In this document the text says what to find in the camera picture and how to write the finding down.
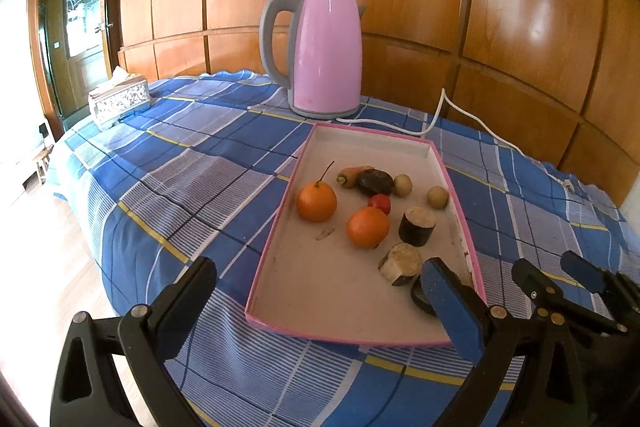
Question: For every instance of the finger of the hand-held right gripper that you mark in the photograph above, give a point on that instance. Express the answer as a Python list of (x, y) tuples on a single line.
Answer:
[(532, 282), (585, 272)]

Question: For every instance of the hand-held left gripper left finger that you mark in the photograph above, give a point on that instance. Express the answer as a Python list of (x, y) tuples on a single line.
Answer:
[(177, 322)]

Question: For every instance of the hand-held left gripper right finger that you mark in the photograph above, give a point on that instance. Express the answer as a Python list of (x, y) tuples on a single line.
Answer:
[(450, 307)]

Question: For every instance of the large dark brown avocado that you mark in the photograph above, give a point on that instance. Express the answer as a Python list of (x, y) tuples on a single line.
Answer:
[(420, 299)]

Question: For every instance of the cut wood log piece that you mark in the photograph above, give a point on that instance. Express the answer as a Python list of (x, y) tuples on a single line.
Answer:
[(417, 229), (399, 264)]

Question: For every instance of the small round potato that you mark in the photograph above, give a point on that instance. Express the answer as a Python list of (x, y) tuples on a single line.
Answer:
[(437, 197)]

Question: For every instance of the plain orange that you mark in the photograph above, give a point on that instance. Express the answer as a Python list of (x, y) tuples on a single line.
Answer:
[(368, 228)]

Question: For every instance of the small red tomato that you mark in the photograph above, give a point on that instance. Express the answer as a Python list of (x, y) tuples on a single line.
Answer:
[(380, 203)]

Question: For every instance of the pink shallow box tray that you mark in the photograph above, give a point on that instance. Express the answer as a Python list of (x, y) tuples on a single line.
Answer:
[(325, 287)]

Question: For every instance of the small yellow-green plum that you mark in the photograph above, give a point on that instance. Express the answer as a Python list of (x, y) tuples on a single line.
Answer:
[(402, 185)]

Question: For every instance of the small dark avocado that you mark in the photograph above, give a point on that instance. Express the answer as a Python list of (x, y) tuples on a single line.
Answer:
[(375, 182)]

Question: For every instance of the small carrot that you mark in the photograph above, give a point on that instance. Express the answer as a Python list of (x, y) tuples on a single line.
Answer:
[(352, 177)]

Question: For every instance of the orange with stem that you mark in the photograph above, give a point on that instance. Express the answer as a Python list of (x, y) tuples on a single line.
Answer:
[(316, 203)]

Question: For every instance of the blue plaid blanket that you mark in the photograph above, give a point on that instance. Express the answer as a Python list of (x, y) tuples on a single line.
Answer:
[(200, 167)]

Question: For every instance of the small wooden stool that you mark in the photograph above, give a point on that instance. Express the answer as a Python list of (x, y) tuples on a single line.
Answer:
[(42, 157)]

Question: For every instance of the white patterned tissue box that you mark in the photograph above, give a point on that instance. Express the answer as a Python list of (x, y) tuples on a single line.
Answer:
[(122, 104)]

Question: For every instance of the wooden wardrobe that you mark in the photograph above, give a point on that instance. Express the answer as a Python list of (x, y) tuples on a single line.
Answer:
[(500, 7)]

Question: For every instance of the pink electric kettle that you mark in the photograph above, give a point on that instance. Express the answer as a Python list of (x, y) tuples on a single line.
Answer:
[(327, 57)]

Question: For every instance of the wooden door with glass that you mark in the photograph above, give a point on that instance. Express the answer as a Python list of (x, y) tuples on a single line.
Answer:
[(80, 32)]

